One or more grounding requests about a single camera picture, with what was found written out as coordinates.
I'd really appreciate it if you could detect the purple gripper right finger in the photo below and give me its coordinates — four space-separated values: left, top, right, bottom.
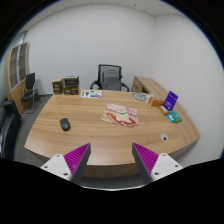
132 143 182 184

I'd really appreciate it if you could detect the wooden bookshelf cabinet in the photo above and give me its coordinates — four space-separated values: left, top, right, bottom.
4 42 29 114

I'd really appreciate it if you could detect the white green leaflet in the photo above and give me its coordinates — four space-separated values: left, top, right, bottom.
80 90 102 98

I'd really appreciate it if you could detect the small brown cardboard box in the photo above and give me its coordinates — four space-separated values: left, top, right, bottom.
52 78 63 94

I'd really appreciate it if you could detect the green card pack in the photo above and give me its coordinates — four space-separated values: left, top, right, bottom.
170 111 183 122

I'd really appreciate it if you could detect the white cable grommet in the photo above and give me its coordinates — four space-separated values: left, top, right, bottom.
160 133 168 141

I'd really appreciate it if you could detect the black computer mouse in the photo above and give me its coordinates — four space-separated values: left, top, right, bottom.
60 118 71 131

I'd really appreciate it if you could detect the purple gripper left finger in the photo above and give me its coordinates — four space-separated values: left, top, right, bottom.
41 143 91 184

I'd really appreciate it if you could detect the wooden side cabinet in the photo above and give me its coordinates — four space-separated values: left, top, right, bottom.
131 76 168 99

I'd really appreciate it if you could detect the blue card pack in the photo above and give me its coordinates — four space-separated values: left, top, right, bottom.
167 115 175 122

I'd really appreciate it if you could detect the black leather sofa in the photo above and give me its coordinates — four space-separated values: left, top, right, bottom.
0 100 21 160

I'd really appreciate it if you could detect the wooden office desk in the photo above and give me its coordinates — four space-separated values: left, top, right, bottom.
25 91 200 178

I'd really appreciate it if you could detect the black visitor chair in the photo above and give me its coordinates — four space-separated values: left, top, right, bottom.
21 73 41 108

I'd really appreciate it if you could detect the large brown cardboard box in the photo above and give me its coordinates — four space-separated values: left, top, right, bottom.
63 76 79 95

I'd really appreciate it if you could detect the purple sign stand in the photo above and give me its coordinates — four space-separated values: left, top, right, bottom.
163 91 178 111

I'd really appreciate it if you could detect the black mesh office chair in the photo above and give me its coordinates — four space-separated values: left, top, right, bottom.
90 64 130 92

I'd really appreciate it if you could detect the orange box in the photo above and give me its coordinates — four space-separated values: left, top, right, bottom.
149 97 164 107

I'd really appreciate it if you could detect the illustrated mouse pad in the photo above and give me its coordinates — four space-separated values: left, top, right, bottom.
101 103 138 127

